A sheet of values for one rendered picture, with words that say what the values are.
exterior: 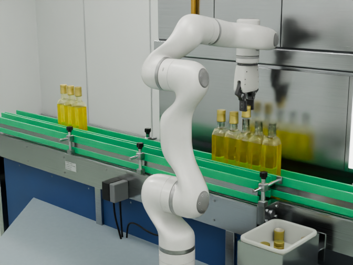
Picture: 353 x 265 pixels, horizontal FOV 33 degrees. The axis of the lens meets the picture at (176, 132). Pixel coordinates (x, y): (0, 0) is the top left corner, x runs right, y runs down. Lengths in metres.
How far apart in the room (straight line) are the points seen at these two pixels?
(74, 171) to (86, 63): 5.06
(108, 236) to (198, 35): 1.11
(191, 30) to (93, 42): 5.84
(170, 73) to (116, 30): 5.52
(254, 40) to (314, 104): 0.34
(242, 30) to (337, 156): 0.57
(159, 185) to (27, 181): 1.38
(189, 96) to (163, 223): 0.44
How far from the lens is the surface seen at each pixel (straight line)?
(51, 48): 8.34
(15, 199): 3.30
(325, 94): 2.17
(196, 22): 1.83
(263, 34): 2.06
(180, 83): 1.74
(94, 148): 2.66
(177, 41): 1.81
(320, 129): 2.20
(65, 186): 2.89
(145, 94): 7.02
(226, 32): 1.96
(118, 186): 2.47
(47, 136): 2.93
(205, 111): 2.53
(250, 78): 2.17
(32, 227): 2.76
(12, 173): 3.26
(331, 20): 2.17
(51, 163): 2.91
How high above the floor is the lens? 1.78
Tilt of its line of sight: 14 degrees down
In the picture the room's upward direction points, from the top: straight up
